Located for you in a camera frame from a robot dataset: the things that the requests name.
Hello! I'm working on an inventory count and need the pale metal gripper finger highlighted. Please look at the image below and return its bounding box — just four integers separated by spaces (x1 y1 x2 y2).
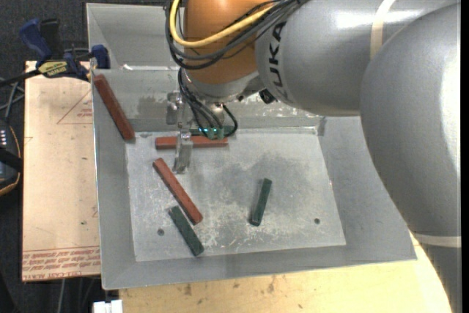
172 132 194 175
166 91 184 126

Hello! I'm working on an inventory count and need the red-brown flat block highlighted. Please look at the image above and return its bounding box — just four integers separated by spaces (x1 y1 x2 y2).
152 158 204 226
154 135 229 151
93 74 136 141

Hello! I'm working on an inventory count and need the dark green flat block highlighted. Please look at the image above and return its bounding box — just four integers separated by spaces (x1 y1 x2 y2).
250 177 273 227
188 125 236 138
168 205 205 257

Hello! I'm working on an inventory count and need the grey metal bin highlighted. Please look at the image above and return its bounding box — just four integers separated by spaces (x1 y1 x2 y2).
86 2 418 291

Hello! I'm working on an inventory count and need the brown cardboard board, red print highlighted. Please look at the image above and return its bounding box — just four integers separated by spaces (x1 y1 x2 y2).
21 60 102 283

